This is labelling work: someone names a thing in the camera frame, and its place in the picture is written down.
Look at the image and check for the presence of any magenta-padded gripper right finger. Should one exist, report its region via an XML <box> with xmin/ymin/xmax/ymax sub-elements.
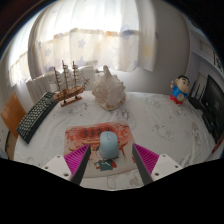
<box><xmin>132</xmin><ymin>142</ymin><xmax>185</xmax><ymax>186</ymax></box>

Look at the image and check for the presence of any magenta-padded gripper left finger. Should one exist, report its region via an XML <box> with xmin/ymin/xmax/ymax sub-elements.
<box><xmin>41</xmin><ymin>143</ymin><xmax>92</xmax><ymax>186</ymax></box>

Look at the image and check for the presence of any black computer keyboard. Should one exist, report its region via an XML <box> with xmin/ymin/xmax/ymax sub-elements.
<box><xmin>16</xmin><ymin>91</ymin><xmax>59</xmax><ymax>145</ymax></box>

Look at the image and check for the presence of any large white conch shell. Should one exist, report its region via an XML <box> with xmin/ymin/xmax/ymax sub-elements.
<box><xmin>91</xmin><ymin>64</ymin><xmax>128</xmax><ymax>111</ymax></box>

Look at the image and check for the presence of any wooden model sailing ship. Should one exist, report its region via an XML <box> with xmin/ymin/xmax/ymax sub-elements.
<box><xmin>52</xmin><ymin>59</ymin><xmax>91</xmax><ymax>108</ymax></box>

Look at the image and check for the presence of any red printed bag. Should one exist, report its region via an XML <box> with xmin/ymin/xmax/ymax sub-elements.
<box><xmin>211</xmin><ymin>139</ymin><xmax>224</xmax><ymax>155</ymax></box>

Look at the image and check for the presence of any black router with antennas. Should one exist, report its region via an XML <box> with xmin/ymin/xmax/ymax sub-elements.
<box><xmin>188</xmin><ymin>83</ymin><xmax>208</xmax><ymax>111</ymax></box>

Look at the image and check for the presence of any white radiator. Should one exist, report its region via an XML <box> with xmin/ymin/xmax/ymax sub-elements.
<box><xmin>25</xmin><ymin>66</ymin><xmax>101</xmax><ymax>104</ymax></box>

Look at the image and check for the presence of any orange wooden chair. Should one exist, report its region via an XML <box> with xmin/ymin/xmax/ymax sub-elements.
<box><xmin>0</xmin><ymin>92</ymin><xmax>27</xmax><ymax>161</ymax></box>

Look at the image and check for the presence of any light blue computer mouse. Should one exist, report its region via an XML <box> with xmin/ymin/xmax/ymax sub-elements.
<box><xmin>98</xmin><ymin>130</ymin><xmax>120</xmax><ymax>160</ymax></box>

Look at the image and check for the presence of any white printed tablecloth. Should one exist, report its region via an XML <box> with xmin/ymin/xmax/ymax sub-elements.
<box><xmin>13</xmin><ymin>89</ymin><xmax>221</xmax><ymax>191</ymax></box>

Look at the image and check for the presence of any cartoon boy figure clock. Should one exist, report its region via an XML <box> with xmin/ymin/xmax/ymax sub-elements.
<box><xmin>169</xmin><ymin>74</ymin><xmax>191</xmax><ymax>106</ymax></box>

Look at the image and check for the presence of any white star-print curtain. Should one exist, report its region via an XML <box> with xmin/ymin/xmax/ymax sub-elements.
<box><xmin>8</xmin><ymin>0</ymin><xmax>158</xmax><ymax>88</ymax></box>

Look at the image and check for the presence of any white wall shelf unit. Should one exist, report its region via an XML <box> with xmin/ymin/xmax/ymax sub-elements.
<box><xmin>186</xmin><ymin>19</ymin><xmax>224</xmax><ymax>81</ymax></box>

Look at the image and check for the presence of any black computer monitor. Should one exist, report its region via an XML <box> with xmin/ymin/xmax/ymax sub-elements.
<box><xmin>201</xmin><ymin>74</ymin><xmax>224</xmax><ymax>144</ymax></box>

